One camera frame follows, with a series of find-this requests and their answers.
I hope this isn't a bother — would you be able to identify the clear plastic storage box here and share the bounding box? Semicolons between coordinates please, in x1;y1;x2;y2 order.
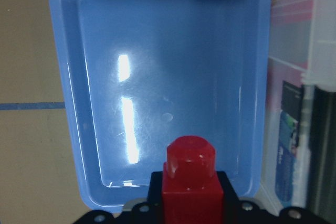
260;0;335;214

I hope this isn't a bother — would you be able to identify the blue plastic tray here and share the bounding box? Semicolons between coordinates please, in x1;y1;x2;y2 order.
49;0;270;212

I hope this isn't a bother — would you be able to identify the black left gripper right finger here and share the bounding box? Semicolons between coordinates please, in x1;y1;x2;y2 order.
222;172;239;203

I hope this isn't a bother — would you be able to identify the black box handle clip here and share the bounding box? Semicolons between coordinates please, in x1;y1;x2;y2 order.
300;85;335;223

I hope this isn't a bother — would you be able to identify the red block grasped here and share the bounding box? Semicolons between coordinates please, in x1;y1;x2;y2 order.
161;136;224;223

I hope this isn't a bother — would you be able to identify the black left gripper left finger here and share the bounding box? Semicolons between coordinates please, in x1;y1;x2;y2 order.
147;172;163;206

